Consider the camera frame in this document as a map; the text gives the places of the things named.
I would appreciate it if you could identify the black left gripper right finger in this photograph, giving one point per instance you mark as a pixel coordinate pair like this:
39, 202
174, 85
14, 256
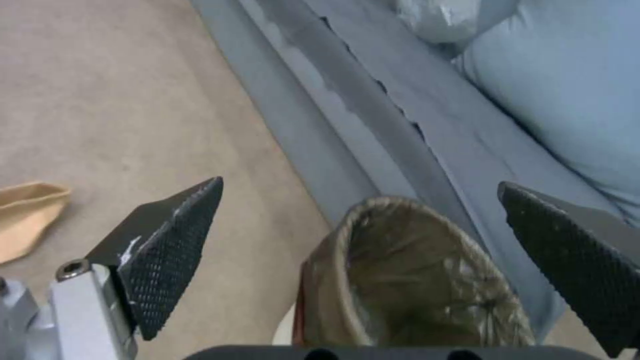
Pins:
565, 262

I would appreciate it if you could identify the brown trash can with liner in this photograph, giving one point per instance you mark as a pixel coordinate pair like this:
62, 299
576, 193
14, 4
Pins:
415, 277

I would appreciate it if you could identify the light blue sofa cushion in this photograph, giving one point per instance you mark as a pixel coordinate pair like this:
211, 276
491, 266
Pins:
555, 90

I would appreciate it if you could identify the tan paper bag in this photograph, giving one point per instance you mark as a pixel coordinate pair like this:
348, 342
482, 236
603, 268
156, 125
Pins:
27, 221

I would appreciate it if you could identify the crumpled white plastic bag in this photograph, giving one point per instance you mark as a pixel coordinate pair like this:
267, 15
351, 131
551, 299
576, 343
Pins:
442, 18

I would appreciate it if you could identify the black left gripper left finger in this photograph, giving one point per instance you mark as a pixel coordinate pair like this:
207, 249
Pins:
160, 255

